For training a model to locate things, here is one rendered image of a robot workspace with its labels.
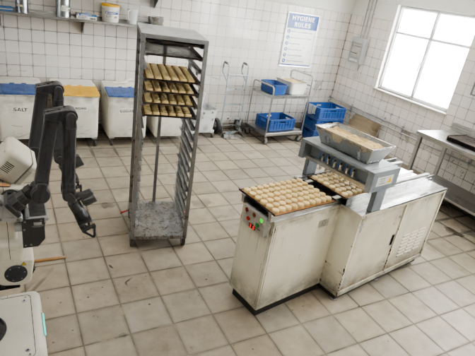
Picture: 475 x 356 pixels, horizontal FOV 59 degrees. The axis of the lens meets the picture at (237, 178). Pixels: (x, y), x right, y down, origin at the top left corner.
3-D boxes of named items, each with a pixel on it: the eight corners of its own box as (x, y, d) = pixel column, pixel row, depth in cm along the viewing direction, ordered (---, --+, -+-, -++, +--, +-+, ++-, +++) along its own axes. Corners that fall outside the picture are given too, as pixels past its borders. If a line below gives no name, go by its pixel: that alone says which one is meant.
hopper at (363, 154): (333, 138, 351) (338, 122, 345) (390, 163, 312) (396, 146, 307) (310, 140, 334) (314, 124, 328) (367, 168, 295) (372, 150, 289)
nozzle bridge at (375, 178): (319, 170, 372) (328, 134, 358) (387, 208, 322) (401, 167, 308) (292, 175, 352) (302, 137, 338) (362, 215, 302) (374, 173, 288)
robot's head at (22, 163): (-14, 172, 184) (10, 148, 184) (-13, 155, 201) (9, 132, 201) (15, 190, 193) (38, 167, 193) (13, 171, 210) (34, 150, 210)
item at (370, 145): (336, 131, 347) (338, 123, 344) (391, 155, 310) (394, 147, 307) (314, 133, 331) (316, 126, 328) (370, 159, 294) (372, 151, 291)
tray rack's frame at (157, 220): (186, 246, 375) (211, 41, 302) (128, 247, 360) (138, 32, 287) (177, 210, 430) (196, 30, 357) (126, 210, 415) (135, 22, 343)
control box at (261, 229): (244, 220, 300) (247, 203, 294) (266, 236, 283) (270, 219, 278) (240, 220, 298) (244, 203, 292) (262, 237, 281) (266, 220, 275)
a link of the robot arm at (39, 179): (42, 99, 176) (44, 107, 168) (75, 105, 183) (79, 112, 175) (27, 193, 190) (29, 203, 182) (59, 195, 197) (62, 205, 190)
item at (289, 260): (289, 268, 374) (311, 178, 337) (317, 291, 350) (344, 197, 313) (226, 292, 332) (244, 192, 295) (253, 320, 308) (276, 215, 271)
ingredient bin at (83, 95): (56, 149, 532) (54, 90, 501) (50, 132, 581) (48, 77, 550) (100, 147, 558) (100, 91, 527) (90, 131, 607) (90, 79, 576)
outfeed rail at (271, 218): (424, 178, 395) (427, 171, 392) (427, 179, 392) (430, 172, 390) (266, 220, 275) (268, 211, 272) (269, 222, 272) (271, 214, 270)
